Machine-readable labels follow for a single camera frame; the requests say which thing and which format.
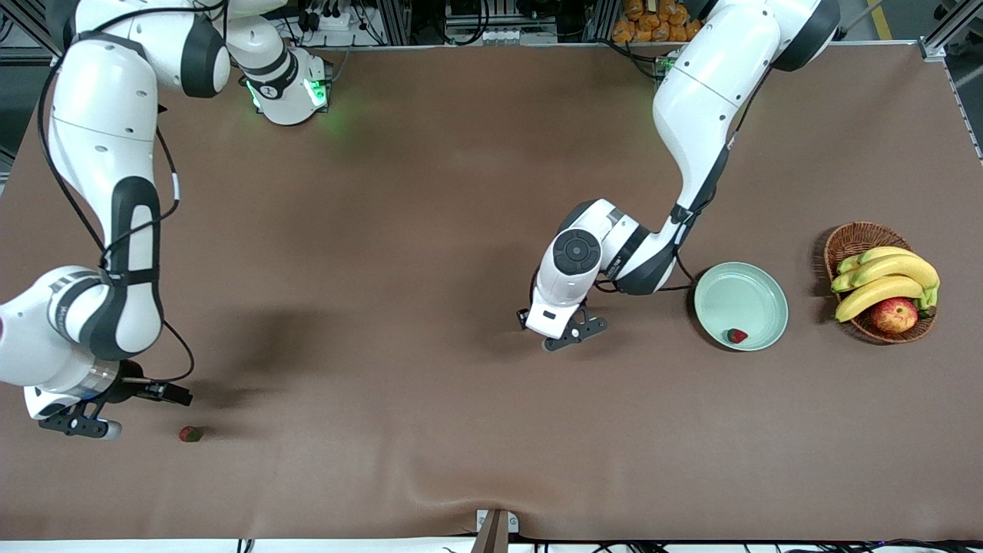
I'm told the light green plate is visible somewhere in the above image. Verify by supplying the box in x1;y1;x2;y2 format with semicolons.
693;262;789;353

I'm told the brown table mat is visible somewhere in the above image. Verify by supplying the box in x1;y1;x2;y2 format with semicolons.
0;44;983;542

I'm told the orange bread rolls pack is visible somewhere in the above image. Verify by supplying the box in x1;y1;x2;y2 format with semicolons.
612;0;701;44

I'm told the brown wicker basket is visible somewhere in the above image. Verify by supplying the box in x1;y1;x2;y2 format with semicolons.
824;222;938;345

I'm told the yellow banana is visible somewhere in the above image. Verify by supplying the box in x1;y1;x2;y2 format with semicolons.
831;255;940;293
835;276;927;323

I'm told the small greenish banana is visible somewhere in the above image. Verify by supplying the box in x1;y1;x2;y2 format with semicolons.
836;247;918;276

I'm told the red apple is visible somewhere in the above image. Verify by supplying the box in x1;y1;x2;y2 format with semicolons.
870;297;919;334

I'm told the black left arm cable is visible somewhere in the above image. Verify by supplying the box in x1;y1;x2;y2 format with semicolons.
528;69;773;308

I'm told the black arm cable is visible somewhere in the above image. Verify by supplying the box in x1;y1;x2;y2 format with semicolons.
37;0;231;385
528;69;773;308

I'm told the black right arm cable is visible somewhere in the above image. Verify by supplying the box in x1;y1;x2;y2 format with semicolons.
37;0;231;385

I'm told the metal mount bracket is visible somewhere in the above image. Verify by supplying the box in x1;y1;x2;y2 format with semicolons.
471;508;520;553

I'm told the aluminium frame profile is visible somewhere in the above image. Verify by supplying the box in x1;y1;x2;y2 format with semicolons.
376;0;412;45
585;0;620;43
918;0;983;61

